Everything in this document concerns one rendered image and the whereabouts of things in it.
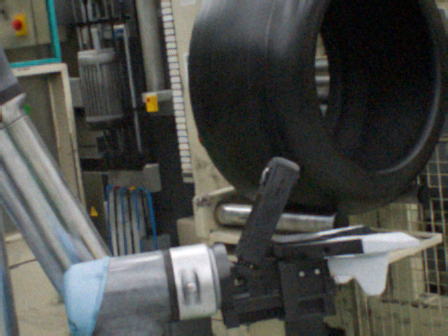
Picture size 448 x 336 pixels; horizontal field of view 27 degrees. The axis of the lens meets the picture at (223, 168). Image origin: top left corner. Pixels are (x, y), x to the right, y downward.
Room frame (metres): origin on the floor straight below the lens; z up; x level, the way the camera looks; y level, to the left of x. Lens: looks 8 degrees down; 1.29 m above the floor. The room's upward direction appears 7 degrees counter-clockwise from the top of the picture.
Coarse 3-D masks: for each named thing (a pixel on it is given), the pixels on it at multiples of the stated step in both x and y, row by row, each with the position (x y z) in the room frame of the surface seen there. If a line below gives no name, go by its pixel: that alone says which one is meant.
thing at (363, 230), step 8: (328, 232) 1.02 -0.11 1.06; (336, 232) 1.01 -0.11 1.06; (344, 232) 1.03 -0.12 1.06; (352, 232) 1.03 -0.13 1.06; (360, 232) 1.04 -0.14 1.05; (368, 232) 1.04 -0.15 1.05; (376, 232) 1.05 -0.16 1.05; (336, 256) 1.02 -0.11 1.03; (344, 256) 1.03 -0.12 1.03; (344, 280) 1.03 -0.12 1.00
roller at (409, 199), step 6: (414, 186) 2.00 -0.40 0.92; (420, 186) 1.99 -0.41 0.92; (426, 186) 2.00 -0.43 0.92; (408, 192) 2.00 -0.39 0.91; (414, 192) 1.99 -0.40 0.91; (420, 192) 1.98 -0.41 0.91; (426, 192) 1.99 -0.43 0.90; (402, 198) 2.01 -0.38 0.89; (408, 198) 2.00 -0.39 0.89; (414, 198) 1.99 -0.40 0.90; (420, 198) 1.98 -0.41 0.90; (426, 198) 1.99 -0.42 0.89; (420, 204) 2.00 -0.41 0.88; (426, 204) 2.00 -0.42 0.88
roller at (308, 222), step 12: (228, 204) 2.04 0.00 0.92; (216, 216) 2.04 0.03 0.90; (228, 216) 2.01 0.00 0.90; (240, 216) 1.98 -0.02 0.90; (288, 216) 1.88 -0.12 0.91; (300, 216) 1.86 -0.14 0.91; (312, 216) 1.84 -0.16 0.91; (324, 216) 1.82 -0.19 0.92; (336, 216) 1.80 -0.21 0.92; (276, 228) 1.93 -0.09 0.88; (288, 228) 1.89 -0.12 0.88; (300, 228) 1.86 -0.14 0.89; (312, 228) 1.84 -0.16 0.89; (324, 228) 1.81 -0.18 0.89; (336, 228) 1.79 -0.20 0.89
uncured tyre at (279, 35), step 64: (256, 0) 1.79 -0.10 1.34; (320, 0) 1.78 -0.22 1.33; (384, 0) 2.15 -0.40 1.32; (192, 64) 1.87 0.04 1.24; (256, 64) 1.74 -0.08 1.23; (384, 64) 2.21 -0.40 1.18; (256, 128) 1.76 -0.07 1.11; (320, 128) 1.75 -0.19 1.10; (384, 128) 2.17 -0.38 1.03; (256, 192) 1.89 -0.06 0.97; (320, 192) 1.79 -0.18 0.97; (384, 192) 1.88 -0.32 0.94
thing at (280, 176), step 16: (272, 160) 0.98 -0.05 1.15; (288, 160) 0.96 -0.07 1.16; (272, 176) 0.95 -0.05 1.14; (288, 176) 0.95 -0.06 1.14; (272, 192) 0.95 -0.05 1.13; (288, 192) 0.95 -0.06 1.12; (256, 208) 0.96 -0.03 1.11; (272, 208) 0.95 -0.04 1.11; (256, 224) 0.94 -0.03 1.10; (272, 224) 0.94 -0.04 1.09; (240, 240) 0.97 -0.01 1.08; (256, 240) 0.94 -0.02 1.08; (240, 256) 0.94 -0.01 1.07; (256, 256) 0.94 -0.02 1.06
